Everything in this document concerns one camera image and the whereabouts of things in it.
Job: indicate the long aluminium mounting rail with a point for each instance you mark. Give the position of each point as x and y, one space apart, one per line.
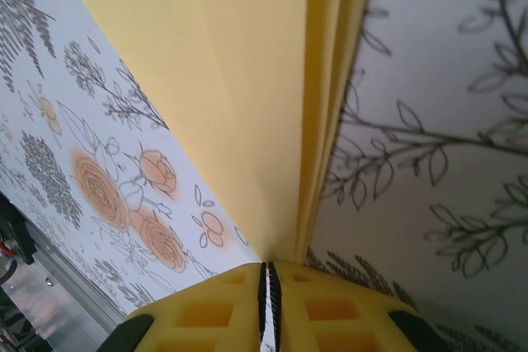
62 286

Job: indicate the floral table cover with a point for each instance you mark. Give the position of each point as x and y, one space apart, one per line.
433 59

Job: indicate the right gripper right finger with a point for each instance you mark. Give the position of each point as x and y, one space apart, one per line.
338 319

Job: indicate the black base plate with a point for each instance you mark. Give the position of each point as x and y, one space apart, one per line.
14 224

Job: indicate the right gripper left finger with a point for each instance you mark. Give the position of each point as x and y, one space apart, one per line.
198 319

